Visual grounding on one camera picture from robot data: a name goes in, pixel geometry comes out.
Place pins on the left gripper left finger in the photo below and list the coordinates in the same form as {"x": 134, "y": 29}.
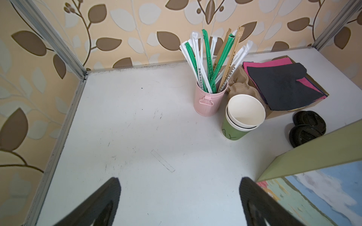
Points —
{"x": 99, "y": 209}

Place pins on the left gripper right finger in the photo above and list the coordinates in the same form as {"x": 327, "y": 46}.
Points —
{"x": 262, "y": 210}

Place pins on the green white paper bag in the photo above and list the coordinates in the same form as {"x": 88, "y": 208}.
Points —
{"x": 320, "y": 182}

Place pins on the black coffee lid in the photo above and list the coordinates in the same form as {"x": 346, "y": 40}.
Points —
{"x": 302, "y": 134}
{"x": 310, "y": 118}

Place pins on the brown cardboard sheet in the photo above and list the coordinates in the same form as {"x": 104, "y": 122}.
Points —
{"x": 272, "y": 114}

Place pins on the stack of coloured napkins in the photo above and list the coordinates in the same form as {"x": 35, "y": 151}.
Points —
{"x": 283, "y": 84}

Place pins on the brown pulp cup carriers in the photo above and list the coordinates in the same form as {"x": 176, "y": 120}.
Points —
{"x": 239, "y": 83}

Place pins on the cup of wrapped straws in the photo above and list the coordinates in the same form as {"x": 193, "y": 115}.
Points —
{"x": 213, "y": 75}

